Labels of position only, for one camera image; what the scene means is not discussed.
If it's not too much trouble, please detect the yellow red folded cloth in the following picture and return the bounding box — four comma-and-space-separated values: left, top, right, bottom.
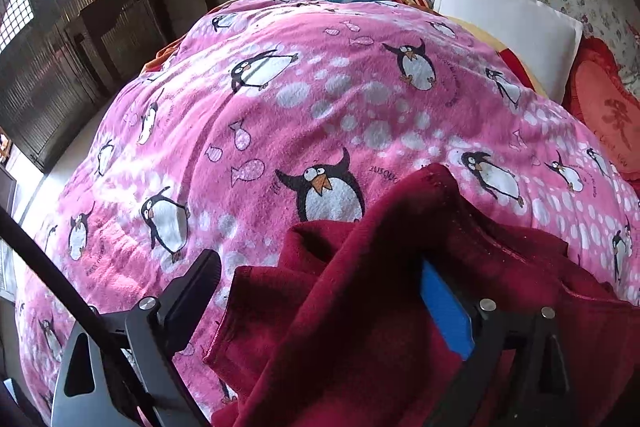
385, 0, 547, 98

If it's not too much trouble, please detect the pink penguin blanket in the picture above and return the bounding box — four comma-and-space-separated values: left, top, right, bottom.
35, 0, 639, 413

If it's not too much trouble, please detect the white pillow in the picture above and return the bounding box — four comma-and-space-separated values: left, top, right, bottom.
434, 0, 582, 103

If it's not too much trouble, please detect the lattice window door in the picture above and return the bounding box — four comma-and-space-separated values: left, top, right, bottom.
1, 0, 117, 173

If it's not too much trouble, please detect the dark wooden side table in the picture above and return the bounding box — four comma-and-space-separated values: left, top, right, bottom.
64, 0, 219, 96

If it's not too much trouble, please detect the dark red fleece garment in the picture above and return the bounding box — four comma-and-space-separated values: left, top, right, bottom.
205, 164, 639, 426

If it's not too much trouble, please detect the red heart cushion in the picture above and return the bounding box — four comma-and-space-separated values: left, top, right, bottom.
562, 37, 640, 190

